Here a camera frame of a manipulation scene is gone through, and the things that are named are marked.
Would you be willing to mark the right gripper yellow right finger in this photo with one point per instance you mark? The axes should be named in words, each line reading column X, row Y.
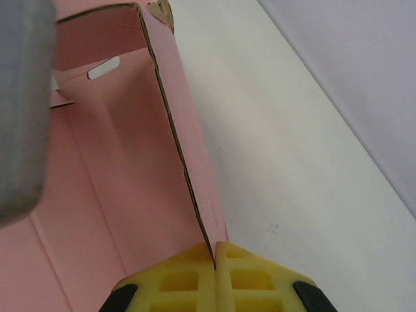
column 253, row 286

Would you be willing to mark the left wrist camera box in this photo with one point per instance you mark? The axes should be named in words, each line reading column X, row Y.
column 22, row 97

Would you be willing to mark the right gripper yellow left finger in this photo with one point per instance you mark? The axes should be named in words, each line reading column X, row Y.
column 175, row 286

